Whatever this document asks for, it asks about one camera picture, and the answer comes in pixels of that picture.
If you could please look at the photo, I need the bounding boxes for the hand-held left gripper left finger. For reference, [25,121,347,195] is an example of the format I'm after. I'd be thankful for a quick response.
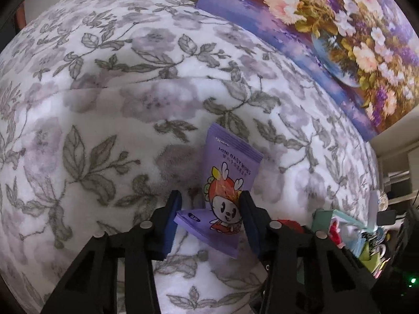
[41,190,183,314]

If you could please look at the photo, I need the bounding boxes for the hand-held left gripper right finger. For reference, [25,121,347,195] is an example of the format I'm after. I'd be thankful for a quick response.
[238,191,380,314]

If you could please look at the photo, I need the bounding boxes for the purple baby wipes pack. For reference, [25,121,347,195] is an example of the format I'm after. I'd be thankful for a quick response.
[174,122,264,258]

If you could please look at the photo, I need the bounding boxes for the teal rimmed white tray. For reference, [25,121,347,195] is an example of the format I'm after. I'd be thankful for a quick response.
[311,209,365,239]

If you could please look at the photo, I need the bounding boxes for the lime green cloth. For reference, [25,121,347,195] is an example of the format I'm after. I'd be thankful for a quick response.
[358,240,382,270]

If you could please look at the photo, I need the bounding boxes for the white power strip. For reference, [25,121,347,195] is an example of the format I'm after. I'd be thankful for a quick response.
[368,190,380,226]

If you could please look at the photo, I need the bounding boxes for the black power adapter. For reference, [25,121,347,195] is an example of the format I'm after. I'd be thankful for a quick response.
[378,211,396,226]

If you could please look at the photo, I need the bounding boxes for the grey floral blanket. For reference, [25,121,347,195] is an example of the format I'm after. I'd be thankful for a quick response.
[0,0,380,314]

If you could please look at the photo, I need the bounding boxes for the floral painting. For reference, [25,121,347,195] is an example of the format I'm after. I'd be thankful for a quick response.
[196,0,419,139]

